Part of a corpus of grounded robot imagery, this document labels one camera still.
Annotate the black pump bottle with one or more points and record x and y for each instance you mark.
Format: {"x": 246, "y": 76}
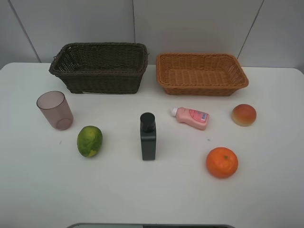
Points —
{"x": 148, "y": 136}

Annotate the pink lotion bottle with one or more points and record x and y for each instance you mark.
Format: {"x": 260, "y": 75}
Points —
{"x": 193, "y": 118}

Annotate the green mango fruit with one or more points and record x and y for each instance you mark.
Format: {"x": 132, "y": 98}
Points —
{"x": 89, "y": 141}

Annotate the orange tangerine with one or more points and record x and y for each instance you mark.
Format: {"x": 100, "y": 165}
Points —
{"x": 221, "y": 162}

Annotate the red orange peach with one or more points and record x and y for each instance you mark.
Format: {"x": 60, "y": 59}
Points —
{"x": 244, "y": 115}

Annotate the translucent purple plastic cup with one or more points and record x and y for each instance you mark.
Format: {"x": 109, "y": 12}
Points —
{"x": 54, "y": 107}

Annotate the orange wicker basket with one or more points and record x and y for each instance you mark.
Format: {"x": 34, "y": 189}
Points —
{"x": 199, "y": 74}

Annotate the dark brown wicker basket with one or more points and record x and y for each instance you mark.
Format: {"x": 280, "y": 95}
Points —
{"x": 101, "y": 68}

